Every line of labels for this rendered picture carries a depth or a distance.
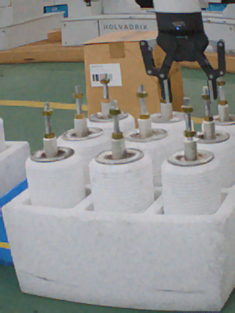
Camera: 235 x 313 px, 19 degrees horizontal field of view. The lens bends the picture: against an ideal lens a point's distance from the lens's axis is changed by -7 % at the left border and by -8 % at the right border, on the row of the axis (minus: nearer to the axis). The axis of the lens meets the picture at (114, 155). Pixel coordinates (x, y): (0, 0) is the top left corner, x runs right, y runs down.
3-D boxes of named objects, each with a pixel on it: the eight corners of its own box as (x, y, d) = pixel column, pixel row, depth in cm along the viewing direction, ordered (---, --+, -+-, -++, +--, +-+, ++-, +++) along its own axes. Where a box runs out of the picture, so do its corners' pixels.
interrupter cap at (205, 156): (165, 169, 105) (165, 165, 105) (169, 154, 112) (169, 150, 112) (214, 166, 104) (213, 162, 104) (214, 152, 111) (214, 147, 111)
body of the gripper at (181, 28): (147, 9, 98) (155, 64, 101) (201, 9, 96) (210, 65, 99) (155, 5, 105) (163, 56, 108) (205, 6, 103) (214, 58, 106)
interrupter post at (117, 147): (127, 160, 111) (126, 139, 110) (112, 162, 111) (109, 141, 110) (126, 156, 114) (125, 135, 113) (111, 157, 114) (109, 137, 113)
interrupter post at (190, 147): (183, 163, 107) (182, 142, 106) (184, 158, 109) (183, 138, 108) (198, 162, 107) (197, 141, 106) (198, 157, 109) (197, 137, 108)
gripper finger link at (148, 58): (148, 37, 105) (161, 70, 106) (137, 39, 105) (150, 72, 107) (144, 39, 102) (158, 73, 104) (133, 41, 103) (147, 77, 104)
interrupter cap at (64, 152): (60, 147, 122) (59, 143, 122) (83, 156, 116) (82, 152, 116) (23, 157, 118) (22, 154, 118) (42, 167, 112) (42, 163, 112)
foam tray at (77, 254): (101, 222, 155) (91, 141, 149) (265, 225, 139) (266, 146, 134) (20, 293, 120) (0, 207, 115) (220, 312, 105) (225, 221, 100)
